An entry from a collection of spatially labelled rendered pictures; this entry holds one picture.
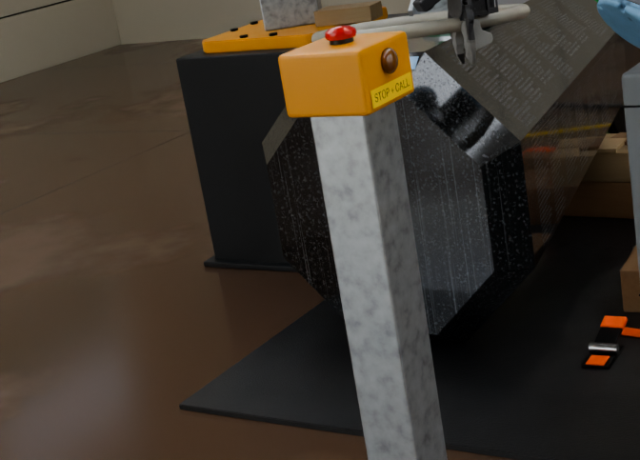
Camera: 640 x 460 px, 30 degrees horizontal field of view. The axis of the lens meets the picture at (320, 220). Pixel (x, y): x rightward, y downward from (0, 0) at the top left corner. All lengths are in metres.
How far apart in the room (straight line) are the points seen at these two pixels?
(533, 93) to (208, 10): 7.30
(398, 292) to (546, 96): 1.73
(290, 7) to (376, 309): 2.57
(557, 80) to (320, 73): 1.92
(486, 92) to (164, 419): 1.17
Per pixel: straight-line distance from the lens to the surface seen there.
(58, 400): 3.41
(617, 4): 2.03
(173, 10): 10.54
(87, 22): 10.74
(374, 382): 1.59
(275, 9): 4.03
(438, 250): 3.04
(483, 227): 2.95
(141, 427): 3.13
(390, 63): 1.45
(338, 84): 1.43
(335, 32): 1.47
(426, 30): 2.47
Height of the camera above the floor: 1.30
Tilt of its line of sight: 17 degrees down
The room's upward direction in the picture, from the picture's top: 10 degrees counter-clockwise
